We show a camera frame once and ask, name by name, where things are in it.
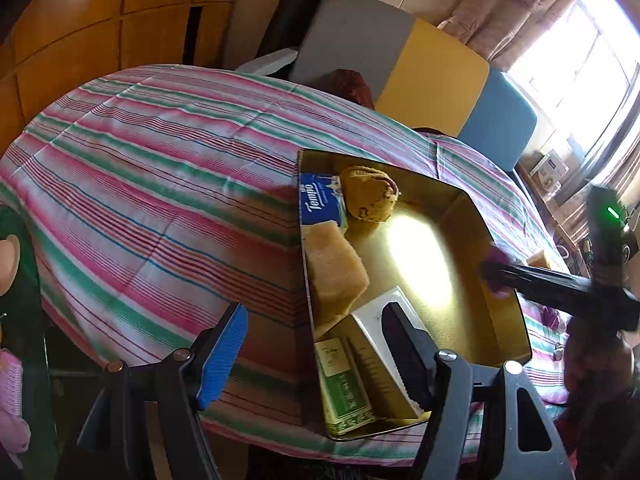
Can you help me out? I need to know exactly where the white cardboard box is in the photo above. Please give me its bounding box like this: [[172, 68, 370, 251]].
[[349, 286, 437, 425]]

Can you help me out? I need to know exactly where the small green box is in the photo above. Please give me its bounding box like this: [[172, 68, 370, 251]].
[[314, 338, 376, 437]]

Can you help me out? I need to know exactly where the yellow sponge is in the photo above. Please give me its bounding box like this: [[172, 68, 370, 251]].
[[302, 220, 370, 338]]

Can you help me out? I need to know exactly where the gold storage box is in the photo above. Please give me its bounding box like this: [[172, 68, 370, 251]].
[[297, 150, 533, 441]]

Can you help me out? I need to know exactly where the blue tissue pack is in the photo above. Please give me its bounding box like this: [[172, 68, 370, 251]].
[[298, 172, 348, 232]]

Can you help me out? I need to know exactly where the right hand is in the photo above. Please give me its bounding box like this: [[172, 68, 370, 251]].
[[564, 316, 634, 408]]

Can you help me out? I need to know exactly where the striped bed sheet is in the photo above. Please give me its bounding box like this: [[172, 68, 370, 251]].
[[1, 65, 554, 466]]

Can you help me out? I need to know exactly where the multicolour headboard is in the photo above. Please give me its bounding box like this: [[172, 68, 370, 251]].
[[254, 0, 539, 174]]

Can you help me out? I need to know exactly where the curtain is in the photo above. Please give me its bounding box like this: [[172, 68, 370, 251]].
[[438, 0, 576, 72]]

